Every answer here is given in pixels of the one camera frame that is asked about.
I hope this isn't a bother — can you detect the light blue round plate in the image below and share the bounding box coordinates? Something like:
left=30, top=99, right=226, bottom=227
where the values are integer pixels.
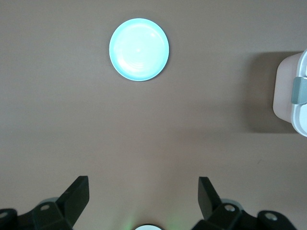
left=108, top=17, right=170, bottom=82

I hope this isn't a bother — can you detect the white lidded storage box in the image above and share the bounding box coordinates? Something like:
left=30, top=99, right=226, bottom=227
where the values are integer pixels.
left=272, top=49, right=307, bottom=138

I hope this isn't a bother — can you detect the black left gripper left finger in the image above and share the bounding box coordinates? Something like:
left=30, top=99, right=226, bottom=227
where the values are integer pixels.
left=0, top=175, right=90, bottom=230

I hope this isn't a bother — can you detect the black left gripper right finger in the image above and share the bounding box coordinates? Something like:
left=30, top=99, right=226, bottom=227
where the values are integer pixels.
left=194, top=176, right=296, bottom=230

